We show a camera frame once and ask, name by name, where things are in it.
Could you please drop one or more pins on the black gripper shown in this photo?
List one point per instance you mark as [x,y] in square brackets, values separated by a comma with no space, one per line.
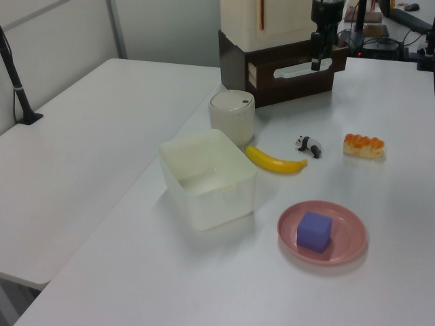
[327,12]

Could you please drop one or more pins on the black and white panda toy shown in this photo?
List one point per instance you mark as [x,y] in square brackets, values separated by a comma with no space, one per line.
[310,145]

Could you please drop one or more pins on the orange glazed toy bread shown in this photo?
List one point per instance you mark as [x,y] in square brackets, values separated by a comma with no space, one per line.
[363,146]

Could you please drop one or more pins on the yellow toy banana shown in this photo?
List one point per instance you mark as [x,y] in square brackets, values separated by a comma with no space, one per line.
[272,162]

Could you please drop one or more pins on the black monitor stand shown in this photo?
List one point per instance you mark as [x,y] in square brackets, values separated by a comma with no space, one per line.
[359,17]

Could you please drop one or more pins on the black electronics box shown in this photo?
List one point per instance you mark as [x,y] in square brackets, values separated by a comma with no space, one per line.
[379,50]

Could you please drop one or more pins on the brown cardboard box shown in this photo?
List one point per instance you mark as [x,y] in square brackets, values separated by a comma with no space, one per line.
[376,31]

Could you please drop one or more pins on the brown and cream mini cabinet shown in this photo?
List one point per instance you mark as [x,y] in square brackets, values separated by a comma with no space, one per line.
[238,40]

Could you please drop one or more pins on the black computer mouse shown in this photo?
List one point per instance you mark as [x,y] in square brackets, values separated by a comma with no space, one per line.
[412,6]

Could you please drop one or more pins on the black table clamp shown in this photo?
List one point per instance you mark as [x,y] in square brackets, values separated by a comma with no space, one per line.
[426,56]

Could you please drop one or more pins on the white round trash can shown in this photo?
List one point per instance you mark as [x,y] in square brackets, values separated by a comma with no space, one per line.
[232,117]

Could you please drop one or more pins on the white plastic storage bin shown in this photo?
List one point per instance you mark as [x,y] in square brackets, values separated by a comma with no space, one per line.
[217,200]

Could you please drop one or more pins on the purple cube block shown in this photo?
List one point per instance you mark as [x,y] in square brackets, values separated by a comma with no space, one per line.
[314,232]

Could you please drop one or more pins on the pink plastic plate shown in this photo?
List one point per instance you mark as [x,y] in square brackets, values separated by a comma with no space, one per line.
[346,248]

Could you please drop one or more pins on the black camera stand pole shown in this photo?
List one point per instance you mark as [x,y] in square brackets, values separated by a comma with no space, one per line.
[18,91]

